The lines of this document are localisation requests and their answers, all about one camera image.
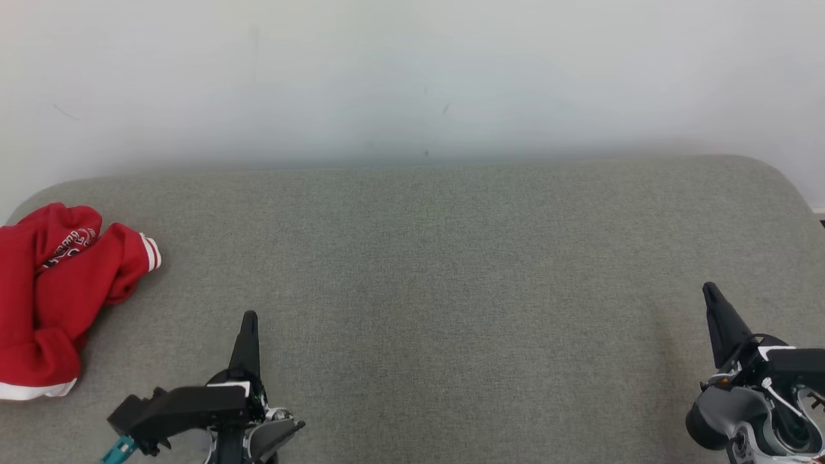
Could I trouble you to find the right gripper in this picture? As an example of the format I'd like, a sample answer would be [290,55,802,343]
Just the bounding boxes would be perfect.
[686,282,825,464]

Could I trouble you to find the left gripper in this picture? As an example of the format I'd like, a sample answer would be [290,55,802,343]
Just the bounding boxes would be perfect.
[206,311,306,464]

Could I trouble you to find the red basketball shorts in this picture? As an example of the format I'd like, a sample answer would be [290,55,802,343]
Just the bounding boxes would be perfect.
[0,203,104,401]

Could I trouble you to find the grey fabric sofa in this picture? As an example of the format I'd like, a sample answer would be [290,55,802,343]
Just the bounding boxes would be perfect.
[0,155,825,464]

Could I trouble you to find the teal left camera connector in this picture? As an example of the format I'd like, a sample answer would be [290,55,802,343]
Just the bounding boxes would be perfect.
[100,436,137,464]

